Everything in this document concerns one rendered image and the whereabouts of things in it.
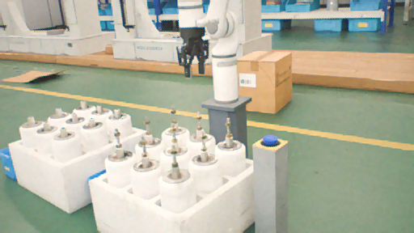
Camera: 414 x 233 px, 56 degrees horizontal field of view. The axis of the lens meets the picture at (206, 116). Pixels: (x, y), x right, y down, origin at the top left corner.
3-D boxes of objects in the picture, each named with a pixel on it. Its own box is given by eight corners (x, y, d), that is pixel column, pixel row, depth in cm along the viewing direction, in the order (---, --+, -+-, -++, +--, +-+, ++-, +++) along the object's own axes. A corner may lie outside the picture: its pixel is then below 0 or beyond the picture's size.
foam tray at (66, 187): (98, 150, 188) (91, 115, 182) (152, 171, 163) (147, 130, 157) (18, 184, 160) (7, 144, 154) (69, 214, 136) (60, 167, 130)
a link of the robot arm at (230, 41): (221, 10, 145) (223, 56, 150) (203, 12, 138) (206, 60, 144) (240, 10, 139) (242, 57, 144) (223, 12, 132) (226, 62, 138)
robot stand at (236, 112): (223, 160, 168) (220, 93, 159) (254, 167, 161) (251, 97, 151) (205, 174, 157) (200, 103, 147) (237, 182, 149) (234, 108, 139)
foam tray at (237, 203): (180, 181, 153) (176, 138, 147) (265, 212, 129) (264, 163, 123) (97, 230, 125) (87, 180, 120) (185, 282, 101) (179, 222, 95)
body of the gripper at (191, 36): (189, 22, 121) (192, 52, 124) (172, 25, 114) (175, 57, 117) (209, 22, 117) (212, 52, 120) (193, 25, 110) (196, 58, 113)
